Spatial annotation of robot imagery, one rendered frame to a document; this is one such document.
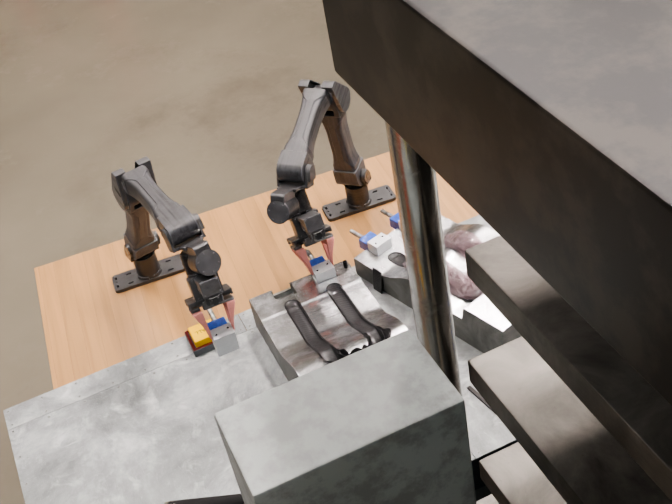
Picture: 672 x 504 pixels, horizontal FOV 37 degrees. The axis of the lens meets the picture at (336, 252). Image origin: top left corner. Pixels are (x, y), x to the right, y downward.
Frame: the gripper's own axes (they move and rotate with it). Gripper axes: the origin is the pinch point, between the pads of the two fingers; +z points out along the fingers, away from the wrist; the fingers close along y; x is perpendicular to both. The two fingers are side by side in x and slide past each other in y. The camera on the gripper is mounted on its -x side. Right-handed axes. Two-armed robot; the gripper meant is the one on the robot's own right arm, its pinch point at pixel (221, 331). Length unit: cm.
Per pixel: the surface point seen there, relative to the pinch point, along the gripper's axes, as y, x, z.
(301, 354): 13.7, -9.0, 9.4
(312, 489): -6, -101, -3
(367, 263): 41.3, 16.5, 2.4
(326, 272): 29.4, 10.4, -0.9
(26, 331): -51, 178, 18
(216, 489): -14.3, -18.0, 26.5
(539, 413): 31, -89, 7
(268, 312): 12.7, 9.1, 2.5
